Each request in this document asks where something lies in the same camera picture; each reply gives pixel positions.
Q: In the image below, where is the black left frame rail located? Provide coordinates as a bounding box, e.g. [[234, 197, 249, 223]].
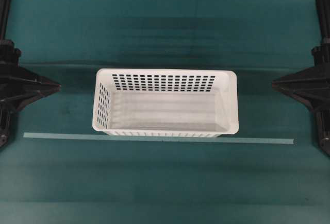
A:
[[0, 0, 11, 40]]

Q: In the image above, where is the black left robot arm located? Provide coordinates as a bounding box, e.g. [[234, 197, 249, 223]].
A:
[[1, 40, 61, 112]]

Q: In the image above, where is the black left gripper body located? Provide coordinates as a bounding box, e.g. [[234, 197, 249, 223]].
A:
[[1, 65, 41, 111]]

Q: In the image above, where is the white perforated plastic basket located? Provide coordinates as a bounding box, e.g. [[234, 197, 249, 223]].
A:
[[92, 68, 239, 138]]

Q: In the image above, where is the light green tape strip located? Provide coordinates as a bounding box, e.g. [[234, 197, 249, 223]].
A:
[[23, 132, 294, 145]]

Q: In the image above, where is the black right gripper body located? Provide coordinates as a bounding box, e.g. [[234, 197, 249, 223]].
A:
[[293, 63, 329, 112]]

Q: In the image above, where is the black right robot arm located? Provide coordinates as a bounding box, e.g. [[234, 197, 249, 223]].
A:
[[272, 38, 329, 112]]

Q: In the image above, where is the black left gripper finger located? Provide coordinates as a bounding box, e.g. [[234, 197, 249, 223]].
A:
[[39, 86, 61, 98], [38, 76, 61, 87]]

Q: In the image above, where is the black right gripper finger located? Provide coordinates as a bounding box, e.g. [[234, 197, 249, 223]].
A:
[[272, 86, 294, 99], [272, 76, 294, 87]]

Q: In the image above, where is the black right frame rail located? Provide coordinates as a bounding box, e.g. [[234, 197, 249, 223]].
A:
[[316, 0, 329, 40]]

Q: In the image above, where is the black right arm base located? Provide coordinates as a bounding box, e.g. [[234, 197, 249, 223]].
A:
[[315, 110, 329, 156]]

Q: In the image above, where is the black frame rail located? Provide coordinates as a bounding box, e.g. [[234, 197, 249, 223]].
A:
[[0, 0, 11, 40], [316, 0, 329, 40]]

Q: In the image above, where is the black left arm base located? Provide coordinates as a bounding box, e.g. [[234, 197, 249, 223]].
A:
[[1, 107, 12, 150]]

